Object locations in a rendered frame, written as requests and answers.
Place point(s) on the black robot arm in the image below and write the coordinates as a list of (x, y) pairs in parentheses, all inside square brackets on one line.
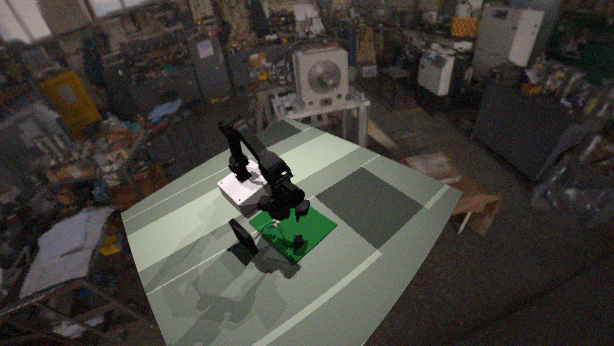
[(270, 165)]

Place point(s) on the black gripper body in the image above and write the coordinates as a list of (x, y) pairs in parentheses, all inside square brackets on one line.
[(301, 210)]

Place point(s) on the green circuit board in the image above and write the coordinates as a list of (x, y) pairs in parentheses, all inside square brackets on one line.
[(314, 227)]

